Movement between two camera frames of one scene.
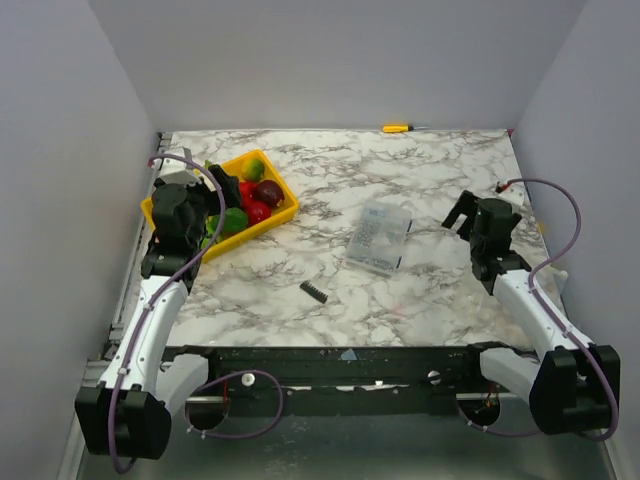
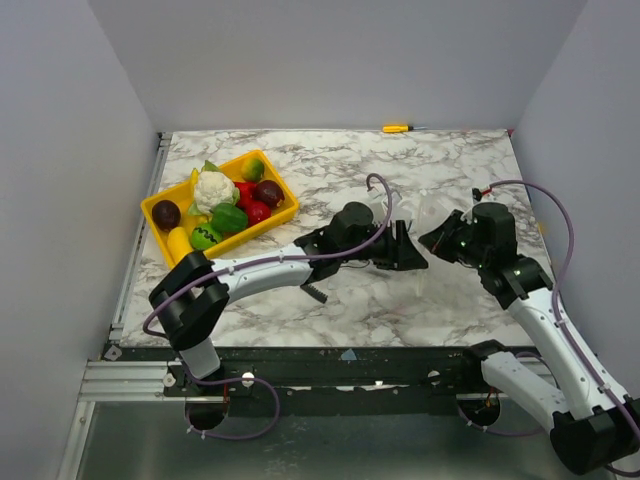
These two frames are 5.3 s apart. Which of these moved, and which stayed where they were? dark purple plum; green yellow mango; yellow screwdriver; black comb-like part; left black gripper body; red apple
Moved: left black gripper body
Stayed: yellow screwdriver; red apple; green yellow mango; dark purple plum; black comb-like part
